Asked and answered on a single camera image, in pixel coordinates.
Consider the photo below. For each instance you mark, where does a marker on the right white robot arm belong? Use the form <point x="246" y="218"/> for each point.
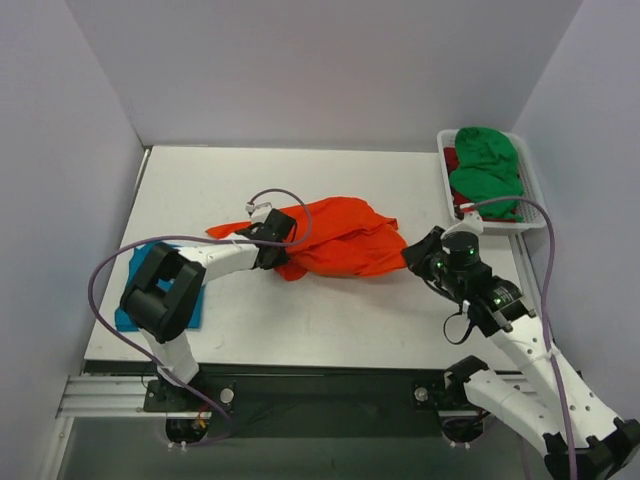
<point x="577" y="435"/>

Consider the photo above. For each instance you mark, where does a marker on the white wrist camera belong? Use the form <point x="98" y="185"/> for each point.
<point x="258" y="212"/>
<point x="471" y="222"/>

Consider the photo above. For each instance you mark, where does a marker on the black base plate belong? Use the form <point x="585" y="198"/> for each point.
<point x="313" y="402"/>

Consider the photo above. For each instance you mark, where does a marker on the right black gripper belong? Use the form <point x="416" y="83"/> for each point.
<point x="420" y="254"/>

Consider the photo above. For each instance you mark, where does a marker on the white plastic basket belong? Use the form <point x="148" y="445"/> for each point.
<point x="530" y="216"/>

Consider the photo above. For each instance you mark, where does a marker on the green t shirt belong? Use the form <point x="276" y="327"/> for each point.
<point x="488" y="165"/>

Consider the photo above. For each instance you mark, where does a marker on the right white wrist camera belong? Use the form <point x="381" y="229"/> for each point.
<point x="471" y="222"/>

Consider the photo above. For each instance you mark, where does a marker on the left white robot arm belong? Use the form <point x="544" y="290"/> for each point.
<point x="235" y="253"/>

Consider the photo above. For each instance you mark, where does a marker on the orange t shirt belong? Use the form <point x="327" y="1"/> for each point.
<point x="348" y="239"/>

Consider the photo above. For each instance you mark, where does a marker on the dark red t shirt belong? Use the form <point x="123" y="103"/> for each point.
<point x="451" y="164"/>

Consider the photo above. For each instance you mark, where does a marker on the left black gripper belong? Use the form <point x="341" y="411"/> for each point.
<point x="279" y="235"/>

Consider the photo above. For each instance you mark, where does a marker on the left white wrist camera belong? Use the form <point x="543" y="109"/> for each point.
<point x="258" y="212"/>

